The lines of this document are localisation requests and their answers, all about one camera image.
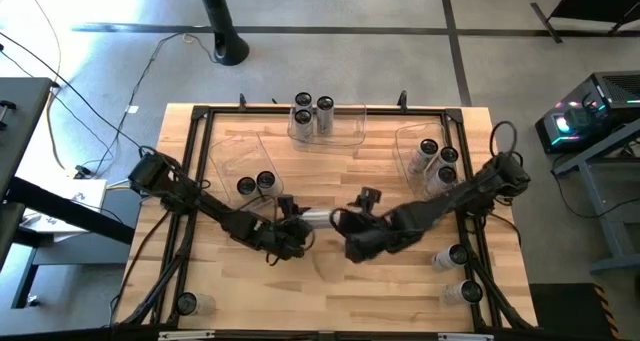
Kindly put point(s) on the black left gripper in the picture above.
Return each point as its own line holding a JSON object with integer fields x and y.
{"x": 282, "y": 238}

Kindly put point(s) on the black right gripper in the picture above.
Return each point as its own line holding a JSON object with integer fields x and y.
{"x": 370, "y": 236}

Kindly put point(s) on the white can orange print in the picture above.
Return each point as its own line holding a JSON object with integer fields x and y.
{"x": 266, "y": 180}
{"x": 470, "y": 291}
{"x": 246, "y": 185}
{"x": 317, "y": 219}

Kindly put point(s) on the clear plastic bin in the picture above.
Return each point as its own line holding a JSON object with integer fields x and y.
{"x": 407, "y": 136}
{"x": 235, "y": 156}
{"x": 347, "y": 131}

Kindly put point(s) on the white can blue print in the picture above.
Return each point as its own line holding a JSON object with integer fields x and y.
{"x": 457, "y": 254}
{"x": 325, "y": 102}
{"x": 302, "y": 117}
{"x": 303, "y": 99}

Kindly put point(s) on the white can peach print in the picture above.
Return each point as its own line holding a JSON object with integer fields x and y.
{"x": 448, "y": 154}
{"x": 429, "y": 146}
{"x": 186, "y": 303}
{"x": 446, "y": 174}

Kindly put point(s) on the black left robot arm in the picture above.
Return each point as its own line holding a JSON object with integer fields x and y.
{"x": 225, "y": 218}

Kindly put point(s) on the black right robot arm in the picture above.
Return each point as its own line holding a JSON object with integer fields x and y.
{"x": 450, "y": 201}

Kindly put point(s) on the white label strip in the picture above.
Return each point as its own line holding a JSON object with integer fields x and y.
{"x": 465, "y": 337}
{"x": 185, "y": 335}

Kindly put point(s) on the black floor stand pole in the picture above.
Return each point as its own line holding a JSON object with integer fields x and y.
{"x": 227, "y": 48}

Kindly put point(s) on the black desk leg beam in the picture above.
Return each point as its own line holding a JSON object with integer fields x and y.
{"x": 100, "y": 226}

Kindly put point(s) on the small white floor tag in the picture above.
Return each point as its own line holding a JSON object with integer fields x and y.
{"x": 133, "y": 109}

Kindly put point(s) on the white paper sheet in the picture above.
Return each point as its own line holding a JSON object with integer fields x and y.
{"x": 87, "y": 193}

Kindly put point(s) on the black mat with hazard stripes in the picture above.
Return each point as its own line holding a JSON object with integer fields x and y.
{"x": 565, "y": 313}

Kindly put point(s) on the grey metal stand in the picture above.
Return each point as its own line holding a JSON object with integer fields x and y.
{"x": 620, "y": 216}

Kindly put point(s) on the black computer tower with lights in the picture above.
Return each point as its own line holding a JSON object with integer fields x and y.
{"x": 610, "y": 96}

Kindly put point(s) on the grey side table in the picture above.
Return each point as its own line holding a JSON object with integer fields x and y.
{"x": 20, "y": 116}

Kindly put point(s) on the black folding stand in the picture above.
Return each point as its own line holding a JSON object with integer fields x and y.
{"x": 595, "y": 1}

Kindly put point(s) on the small black frame clamp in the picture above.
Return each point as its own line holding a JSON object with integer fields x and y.
{"x": 402, "y": 99}
{"x": 242, "y": 101}

